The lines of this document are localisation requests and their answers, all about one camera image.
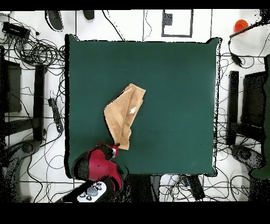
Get dark green table cloth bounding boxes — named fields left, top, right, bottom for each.
left=64, top=33, right=222, bottom=179

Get tan terry towel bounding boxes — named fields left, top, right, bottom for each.
left=103, top=82, right=147, bottom=151

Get black stand bar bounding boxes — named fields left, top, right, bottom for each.
left=32, top=64, right=46, bottom=142
left=226, top=70, right=240, bottom=146

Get grey stand base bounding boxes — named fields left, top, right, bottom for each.
left=2, top=139, right=41, bottom=202
left=230, top=144, right=267, bottom=171

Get dark box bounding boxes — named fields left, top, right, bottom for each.
left=0, top=59, right=22, bottom=114
left=240, top=71, right=267, bottom=127

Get large dark shoe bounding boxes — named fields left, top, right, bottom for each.
left=45, top=10, right=64, bottom=32

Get black electronics box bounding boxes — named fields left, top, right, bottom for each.
left=1, top=21, right=31, bottom=40

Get orange cup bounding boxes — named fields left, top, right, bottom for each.
left=233, top=19, right=249, bottom=33

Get black power adapter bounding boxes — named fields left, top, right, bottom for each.
left=230, top=52, right=243, bottom=67

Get black power strip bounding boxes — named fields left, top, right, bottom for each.
left=186, top=174, right=206, bottom=201
left=47, top=97, right=64, bottom=133

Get grey square floor frame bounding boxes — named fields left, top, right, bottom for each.
left=161, top=9, right=194, bottom=38

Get small dark shoe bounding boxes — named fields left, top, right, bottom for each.
left=82, top=10, right=95, bottom=21

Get black rod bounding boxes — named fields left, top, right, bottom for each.
left=228, top=17, right=270, bottom=39

